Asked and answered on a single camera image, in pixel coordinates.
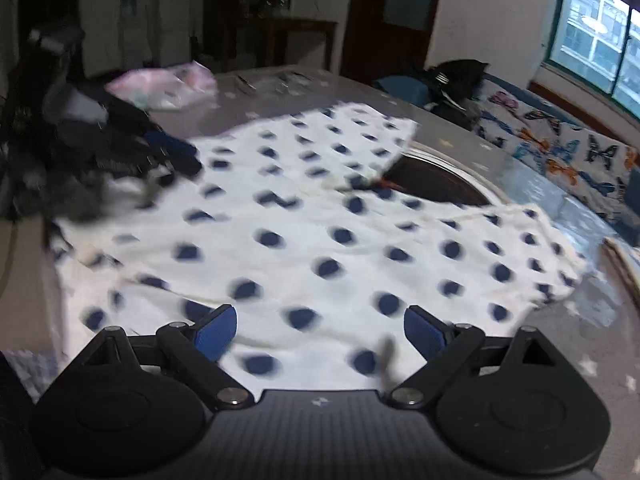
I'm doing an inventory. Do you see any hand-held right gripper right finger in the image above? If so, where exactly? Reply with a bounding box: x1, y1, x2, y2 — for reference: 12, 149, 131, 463
389, 304, 563, 410

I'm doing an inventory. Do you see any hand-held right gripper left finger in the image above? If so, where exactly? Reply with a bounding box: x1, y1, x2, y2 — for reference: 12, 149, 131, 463
77, 304, 255, 411

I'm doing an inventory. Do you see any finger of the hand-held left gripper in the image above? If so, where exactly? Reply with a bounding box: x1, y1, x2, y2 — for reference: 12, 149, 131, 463
144, 130, 203, 177

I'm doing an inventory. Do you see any white polka dot garment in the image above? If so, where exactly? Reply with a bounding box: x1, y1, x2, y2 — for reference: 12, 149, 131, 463
47, 102, 588, 403

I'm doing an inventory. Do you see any person's left forearm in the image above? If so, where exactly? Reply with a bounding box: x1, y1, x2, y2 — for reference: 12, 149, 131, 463
0, 25, 86, 221

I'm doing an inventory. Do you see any pink plastic bag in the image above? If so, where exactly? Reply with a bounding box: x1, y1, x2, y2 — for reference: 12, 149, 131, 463
107, 60, 218, 111

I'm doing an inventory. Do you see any water dispenser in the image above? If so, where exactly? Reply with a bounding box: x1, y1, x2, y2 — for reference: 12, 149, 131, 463
120, 0, 151, 68

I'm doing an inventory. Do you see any clear plastic package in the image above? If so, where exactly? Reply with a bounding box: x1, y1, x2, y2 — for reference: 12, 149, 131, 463
235, 70, 321, 96

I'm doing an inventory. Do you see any grey star-print tablecloth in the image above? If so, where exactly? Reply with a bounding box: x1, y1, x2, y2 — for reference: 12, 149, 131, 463
10, 65, 640, 480

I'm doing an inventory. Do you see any round black induction cooker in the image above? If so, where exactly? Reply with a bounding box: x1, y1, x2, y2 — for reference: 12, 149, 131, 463
385, 142, 511, 208

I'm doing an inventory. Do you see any dark wooden cabinet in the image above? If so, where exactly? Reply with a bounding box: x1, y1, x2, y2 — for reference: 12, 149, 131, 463
202, 0, 296, 73

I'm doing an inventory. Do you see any wooden side table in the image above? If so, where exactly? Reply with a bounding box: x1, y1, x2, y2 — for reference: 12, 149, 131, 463
260, 17, 338, 71

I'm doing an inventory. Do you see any folded striped blanket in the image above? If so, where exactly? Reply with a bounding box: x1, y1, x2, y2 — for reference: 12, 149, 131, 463
602, 237, 640, 311

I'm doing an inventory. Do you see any butterfly print sofa cover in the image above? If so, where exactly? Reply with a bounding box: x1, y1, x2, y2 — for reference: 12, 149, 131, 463
472, 87, 640, 211

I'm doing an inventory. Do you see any black bag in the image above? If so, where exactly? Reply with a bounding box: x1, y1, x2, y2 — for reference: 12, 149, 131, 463
425, 59, 491, 128

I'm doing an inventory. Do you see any brown door with glass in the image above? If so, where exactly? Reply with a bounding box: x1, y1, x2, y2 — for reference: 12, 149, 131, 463
340, 0, 446, 86

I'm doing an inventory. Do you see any green framed window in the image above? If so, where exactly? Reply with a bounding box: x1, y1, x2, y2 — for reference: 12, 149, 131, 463
542, 0, 640, 121

